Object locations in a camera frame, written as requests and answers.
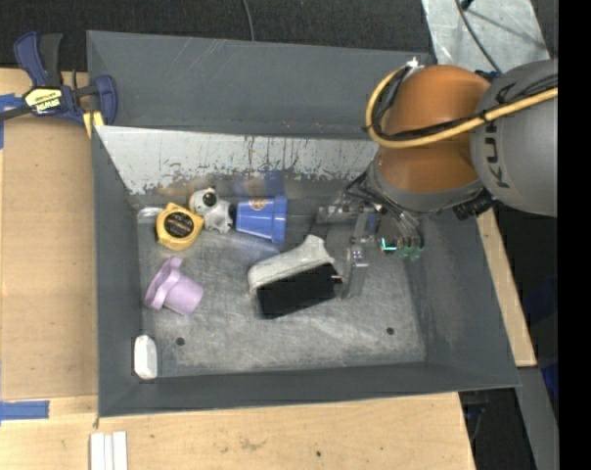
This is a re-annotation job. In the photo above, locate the blue plastic cup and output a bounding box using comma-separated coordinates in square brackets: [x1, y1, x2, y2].
[234, 195, 289, 245]

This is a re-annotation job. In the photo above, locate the grey brush with black bristles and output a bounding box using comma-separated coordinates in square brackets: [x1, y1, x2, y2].
[247, 234, 343, 320]

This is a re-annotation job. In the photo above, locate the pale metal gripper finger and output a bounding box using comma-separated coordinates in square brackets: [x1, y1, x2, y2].
[341, 244, 371, 301]
[316, 202, 361, 224]

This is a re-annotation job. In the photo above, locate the white rectangular block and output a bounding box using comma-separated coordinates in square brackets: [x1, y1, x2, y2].
[133, 334, 159, 380]

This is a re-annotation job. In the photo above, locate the purple plastic cup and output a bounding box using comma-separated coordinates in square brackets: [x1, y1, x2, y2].
[143, 256, 205, 317]

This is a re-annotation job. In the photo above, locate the white toy animal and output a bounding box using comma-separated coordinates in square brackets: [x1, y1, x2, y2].
[187, 186, 236, 235]

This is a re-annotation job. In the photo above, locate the yellow tape measure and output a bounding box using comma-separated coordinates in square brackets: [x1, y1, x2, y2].
[155, 202, 205, 252]

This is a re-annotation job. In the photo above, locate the black cylinder on white bracket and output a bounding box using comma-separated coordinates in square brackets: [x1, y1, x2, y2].
[451, 189, 495, 221]

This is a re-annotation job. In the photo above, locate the grey metal bin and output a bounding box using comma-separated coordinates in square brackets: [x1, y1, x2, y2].
[85, 29, 523, 418]

